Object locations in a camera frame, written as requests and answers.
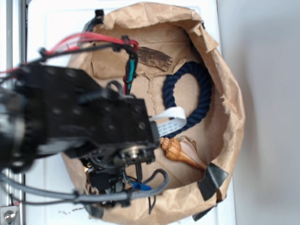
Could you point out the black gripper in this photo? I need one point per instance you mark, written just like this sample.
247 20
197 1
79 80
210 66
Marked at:
105 175

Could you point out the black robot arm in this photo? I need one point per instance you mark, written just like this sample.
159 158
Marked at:
55 110

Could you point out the orange spiral seashell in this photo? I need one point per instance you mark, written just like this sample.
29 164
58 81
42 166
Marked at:
183 150

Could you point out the dark wood bark piece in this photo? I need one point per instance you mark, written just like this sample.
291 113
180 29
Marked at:
154 58

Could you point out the brown paper bag nest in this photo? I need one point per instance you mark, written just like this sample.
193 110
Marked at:
201 82

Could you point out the aluminium frame rail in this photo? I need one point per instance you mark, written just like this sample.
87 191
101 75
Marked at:
12 52

